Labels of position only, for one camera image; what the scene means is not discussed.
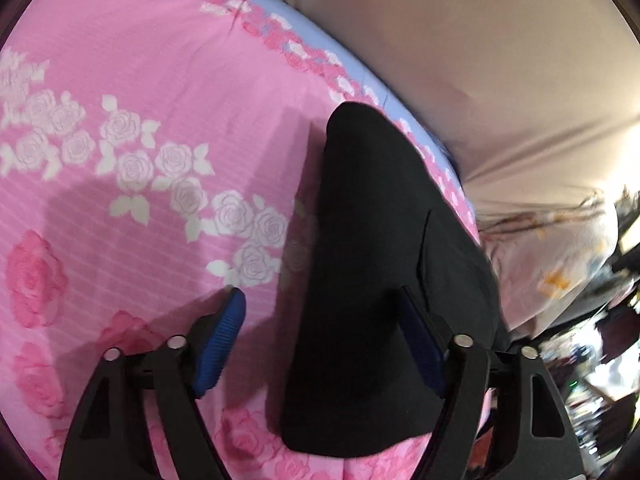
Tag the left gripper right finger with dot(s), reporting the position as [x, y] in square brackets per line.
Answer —
[531, 434]

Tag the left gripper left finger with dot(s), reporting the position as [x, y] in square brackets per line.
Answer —
[109, 438]

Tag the black sweatpants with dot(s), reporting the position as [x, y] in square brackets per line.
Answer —
[385, 233]

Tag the floral blanket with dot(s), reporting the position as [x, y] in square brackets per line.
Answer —
[544, 260]

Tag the pink rose bedsheet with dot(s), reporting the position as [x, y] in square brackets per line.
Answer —
[154, 152]

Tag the beige curtain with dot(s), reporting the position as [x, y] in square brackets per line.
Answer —
[538, 100]

